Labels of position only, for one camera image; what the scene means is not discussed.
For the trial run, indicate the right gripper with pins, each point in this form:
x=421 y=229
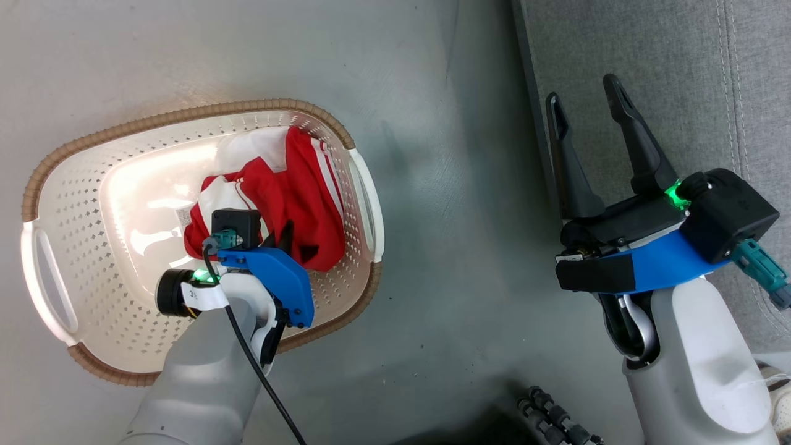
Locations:
x=630 y=222

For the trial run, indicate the cream perforated laundry basket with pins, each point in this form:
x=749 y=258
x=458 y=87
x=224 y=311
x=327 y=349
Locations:
x=74 y=204

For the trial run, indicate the red and white garment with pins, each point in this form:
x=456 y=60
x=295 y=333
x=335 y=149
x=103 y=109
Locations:
x=303 y=198

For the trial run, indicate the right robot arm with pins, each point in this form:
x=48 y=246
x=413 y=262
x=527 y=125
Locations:
x=698 y=371

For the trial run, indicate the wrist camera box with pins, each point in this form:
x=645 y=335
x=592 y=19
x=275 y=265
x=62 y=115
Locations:
x=238 y=222
x=729 y=213

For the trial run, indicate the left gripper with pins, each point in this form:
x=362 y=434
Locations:
x=174 y=294

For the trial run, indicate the left blue camera mount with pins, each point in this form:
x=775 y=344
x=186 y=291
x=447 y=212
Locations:
x=281 y=281

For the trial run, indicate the white shoe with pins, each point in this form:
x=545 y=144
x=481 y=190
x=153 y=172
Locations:
x=780 y=402

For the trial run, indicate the right blue camera mount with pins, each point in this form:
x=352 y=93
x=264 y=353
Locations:
x=667 y=266

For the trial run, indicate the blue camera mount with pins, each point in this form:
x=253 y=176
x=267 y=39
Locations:
x=281 y=281
x=667 y=266

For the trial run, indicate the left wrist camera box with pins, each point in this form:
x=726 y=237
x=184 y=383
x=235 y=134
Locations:
x=238 y=222

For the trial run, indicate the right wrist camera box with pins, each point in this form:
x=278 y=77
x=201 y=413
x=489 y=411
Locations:
x=729 y=213

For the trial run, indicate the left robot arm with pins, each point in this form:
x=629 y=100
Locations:
x=204 y=383

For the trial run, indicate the grey fabric sofa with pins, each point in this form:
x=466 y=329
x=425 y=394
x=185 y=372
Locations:
x=680 y=62

